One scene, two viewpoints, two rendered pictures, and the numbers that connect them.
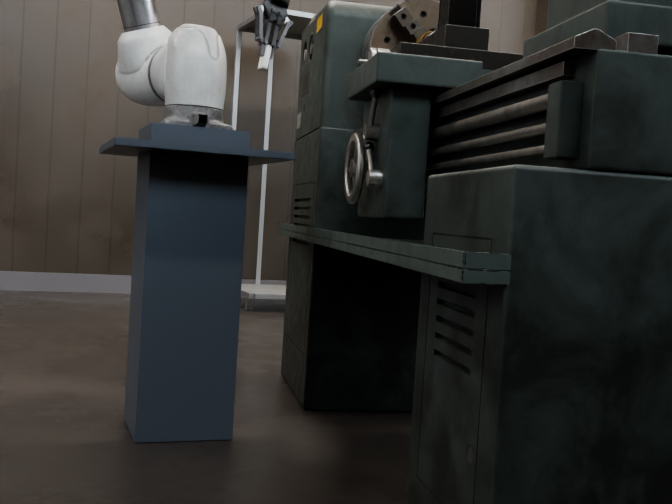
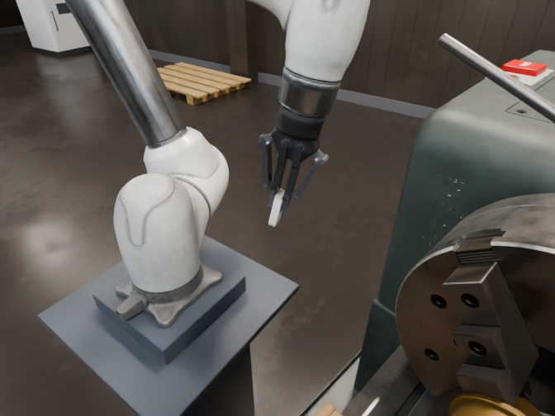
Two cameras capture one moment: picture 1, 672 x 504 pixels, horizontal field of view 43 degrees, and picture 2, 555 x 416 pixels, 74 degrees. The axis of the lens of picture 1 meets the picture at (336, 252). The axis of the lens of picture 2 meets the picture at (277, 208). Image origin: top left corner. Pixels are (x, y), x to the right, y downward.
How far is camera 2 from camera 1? 2.33 m
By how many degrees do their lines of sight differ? 62
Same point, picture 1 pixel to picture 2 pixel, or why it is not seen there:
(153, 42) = (153, 169)
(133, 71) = not seen: hidden behind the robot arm
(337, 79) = (405, 256)
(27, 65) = not seen: outside the picture
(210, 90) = (141, 278)
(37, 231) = (438, 82)
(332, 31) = (410, 180)
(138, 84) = not seen: hidden behind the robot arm
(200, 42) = (120, 224)
